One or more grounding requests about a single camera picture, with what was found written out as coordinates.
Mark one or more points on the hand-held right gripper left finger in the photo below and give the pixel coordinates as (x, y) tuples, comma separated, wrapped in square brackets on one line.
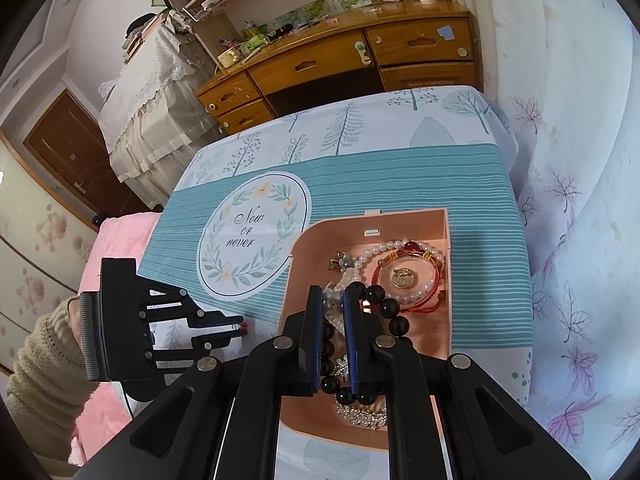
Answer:
[(314, 345)]

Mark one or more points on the brown wooden door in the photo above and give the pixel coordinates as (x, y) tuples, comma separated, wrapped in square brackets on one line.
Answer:
[(60, 150)]

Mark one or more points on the clear bangle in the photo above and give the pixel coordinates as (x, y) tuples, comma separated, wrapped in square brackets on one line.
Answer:
[(382, 280)]

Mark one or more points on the pink blanket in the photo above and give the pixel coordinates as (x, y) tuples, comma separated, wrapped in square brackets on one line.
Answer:
[(115, 240)]

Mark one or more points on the wooden desk with drawers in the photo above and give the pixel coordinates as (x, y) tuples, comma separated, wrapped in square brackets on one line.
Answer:
[(325, 55)]

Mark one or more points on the lace-covered cabinet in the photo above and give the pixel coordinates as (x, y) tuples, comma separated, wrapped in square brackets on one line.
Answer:
[(150, 110)]

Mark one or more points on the pale yellow container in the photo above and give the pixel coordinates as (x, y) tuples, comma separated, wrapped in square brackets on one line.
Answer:
[(229, 58)]

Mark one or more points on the floral sliding-door wardrobe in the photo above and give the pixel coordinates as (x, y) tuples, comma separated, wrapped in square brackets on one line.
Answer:
[(35, 270)]

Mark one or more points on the flower hair clip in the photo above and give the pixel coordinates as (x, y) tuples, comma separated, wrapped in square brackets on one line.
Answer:
[(342, 260)]

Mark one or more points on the teal tree-print tablecloth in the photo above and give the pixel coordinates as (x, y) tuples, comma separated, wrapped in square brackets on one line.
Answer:
[(375, 180)]

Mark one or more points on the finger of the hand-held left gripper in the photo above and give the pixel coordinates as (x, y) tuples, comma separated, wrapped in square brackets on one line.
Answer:
[(215, 342), (220, 321)]

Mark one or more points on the white leaf-print curtain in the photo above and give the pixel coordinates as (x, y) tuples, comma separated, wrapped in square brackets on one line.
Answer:
[(575, 160)]

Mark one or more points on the wooden hutch shelf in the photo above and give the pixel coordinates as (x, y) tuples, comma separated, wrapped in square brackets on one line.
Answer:
[(210, 30)]

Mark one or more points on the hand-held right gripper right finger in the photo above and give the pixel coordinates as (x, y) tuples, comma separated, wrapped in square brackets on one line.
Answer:
[(352, 345)]

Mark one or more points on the person's left forearm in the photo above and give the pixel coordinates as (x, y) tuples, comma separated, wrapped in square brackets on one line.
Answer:
[(45, 370)]

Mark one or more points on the stack of books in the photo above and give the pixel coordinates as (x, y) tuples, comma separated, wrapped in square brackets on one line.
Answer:
[(142, 32)]

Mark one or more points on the peach plastic storage box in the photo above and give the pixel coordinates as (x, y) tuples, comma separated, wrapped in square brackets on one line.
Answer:
[(425, 330)]

